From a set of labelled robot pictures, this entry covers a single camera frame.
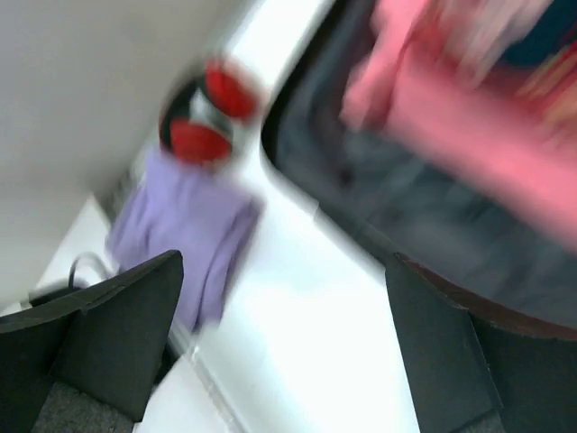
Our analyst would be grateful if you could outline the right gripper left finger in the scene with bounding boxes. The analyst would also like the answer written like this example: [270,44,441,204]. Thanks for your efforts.
[1,251,184,432]

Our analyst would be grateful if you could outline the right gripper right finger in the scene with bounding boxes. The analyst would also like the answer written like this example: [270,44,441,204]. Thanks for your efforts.
[385,254,576,432]

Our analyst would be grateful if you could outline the purple garment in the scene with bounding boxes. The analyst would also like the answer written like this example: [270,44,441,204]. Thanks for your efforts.
[107,149,261,331]

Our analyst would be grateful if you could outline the red and black headphones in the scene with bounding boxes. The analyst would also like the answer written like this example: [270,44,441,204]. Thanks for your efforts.
[158,53,267,167]

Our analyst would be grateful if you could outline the pink sweater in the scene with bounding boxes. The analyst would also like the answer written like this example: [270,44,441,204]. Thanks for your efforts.
[342,1,576,237]

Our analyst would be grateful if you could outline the red cartoon print garment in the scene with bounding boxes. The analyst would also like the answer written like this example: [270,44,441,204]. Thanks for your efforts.
[508,1,576,126]

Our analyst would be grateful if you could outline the pink hard-shell suitcase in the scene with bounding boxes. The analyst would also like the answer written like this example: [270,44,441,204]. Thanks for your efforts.
[261,1,576,340]

